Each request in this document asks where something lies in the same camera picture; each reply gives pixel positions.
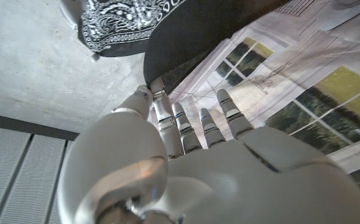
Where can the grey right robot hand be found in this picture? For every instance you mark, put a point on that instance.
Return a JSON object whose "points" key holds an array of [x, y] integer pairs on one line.
{"points": [[71, 12]]}

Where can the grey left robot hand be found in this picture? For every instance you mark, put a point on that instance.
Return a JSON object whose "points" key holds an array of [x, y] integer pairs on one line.
{"points": [[229, 186]]}

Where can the black paisley bandana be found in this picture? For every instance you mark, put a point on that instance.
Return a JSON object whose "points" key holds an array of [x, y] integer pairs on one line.
{"points": [[182, 31]]}

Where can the printed window backdrop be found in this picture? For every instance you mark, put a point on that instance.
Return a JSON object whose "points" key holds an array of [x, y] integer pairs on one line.
{"points": [[322, 93]]}

